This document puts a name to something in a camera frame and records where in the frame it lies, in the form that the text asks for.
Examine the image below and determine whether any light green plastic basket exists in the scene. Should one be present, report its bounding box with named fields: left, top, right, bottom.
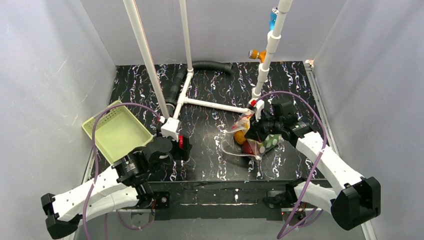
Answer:
left=95, top=106, right=154, bottom=165

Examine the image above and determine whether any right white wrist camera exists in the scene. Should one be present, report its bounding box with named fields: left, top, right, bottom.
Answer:
left=250, top=99, right=265, bottom=122

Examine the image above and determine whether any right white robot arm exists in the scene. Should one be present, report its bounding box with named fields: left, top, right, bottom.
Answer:
left=245, top=98, right=381, bottom=231

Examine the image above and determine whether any blue clamp knob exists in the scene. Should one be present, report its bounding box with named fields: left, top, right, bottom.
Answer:
left=268, top=7, right=279, bottom=31

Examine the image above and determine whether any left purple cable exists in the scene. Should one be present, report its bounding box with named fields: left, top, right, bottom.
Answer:
left=82, top=102, right=163, bottom=240

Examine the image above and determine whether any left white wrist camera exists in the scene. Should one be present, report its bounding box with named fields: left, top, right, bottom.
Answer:
left=160, top=117, right=181, bottom=141

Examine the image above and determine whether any orange clamp knob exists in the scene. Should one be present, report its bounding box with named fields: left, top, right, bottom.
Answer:
left=248, top=49, right=267, bottom=63

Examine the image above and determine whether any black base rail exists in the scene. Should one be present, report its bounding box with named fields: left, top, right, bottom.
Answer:
left=150, top=180, right=294, bottom=221

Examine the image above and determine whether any clear polka dot zip bag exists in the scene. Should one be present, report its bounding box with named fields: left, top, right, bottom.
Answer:
left=220, top=110, right=283, bottom=160

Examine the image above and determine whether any black corrugated hose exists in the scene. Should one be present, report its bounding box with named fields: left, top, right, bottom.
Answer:
left=164, top=60, right=234, bottom=110

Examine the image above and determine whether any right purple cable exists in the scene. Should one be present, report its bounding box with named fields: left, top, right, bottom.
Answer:
left=253, top=91, right=329, bottom=240

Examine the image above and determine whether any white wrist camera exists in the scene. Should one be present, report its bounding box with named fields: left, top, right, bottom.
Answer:
left=250, top=99, right=265, bottom=122
left=160, top=117, right=181, bottom=141

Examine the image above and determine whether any purple cable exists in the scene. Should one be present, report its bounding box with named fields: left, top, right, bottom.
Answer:
left=82, top=102, right=163, bottom=240
left=253, top=91, right=329, bottom=240

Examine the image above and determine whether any dark red fake fruit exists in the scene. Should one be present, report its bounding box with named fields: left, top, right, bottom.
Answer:
left=241, top=141, right=257, bottom=156

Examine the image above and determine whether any red fake apple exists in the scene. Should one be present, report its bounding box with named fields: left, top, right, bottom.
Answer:
left=179, top=137, right=184, bottom=149

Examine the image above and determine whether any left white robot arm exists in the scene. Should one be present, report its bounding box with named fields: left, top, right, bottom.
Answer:
left=40, top=134, right=193, bottom=240

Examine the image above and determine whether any orange fake fruit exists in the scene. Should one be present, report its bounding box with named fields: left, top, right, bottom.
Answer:
left=233, top=130, right=247, bottom=146

